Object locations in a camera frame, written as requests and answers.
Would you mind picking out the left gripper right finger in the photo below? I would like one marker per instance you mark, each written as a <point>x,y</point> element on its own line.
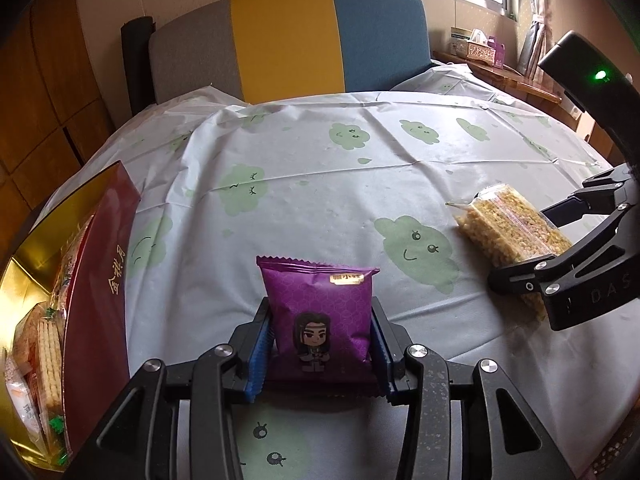
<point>501,436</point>

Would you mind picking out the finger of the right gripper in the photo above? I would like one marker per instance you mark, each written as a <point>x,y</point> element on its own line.
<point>600,267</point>
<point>601,194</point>

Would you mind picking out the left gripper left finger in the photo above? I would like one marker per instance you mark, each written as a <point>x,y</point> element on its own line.
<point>137,437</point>

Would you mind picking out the clear puffed rice snack pack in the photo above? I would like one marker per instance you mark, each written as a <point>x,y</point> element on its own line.
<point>508,229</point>

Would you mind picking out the red gold gift box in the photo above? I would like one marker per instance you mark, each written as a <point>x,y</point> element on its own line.
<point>93,335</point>

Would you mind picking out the yellow green cracker pack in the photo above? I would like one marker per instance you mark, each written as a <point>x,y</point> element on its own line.
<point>49,382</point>

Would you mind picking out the purple snack packet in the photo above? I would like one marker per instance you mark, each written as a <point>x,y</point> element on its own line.
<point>321,318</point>

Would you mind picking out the large red orange snack bag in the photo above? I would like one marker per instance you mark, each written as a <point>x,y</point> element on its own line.
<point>66,269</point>

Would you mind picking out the wooden side table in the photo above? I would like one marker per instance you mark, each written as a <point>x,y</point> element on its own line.
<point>537,95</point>

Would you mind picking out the tissue box on side table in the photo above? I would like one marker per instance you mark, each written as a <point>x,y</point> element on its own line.
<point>474,45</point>

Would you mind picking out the pink white snack bar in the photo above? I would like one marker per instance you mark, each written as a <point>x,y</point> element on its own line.
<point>22,402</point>

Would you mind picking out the pale green cloud tablecloth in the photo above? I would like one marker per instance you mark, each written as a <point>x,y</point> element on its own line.
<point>364,179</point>

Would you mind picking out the grey yellow blue chair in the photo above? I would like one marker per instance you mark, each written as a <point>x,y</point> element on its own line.
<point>268,50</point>

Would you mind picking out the wooden wardrobe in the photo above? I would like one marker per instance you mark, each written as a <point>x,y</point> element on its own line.
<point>53,117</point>

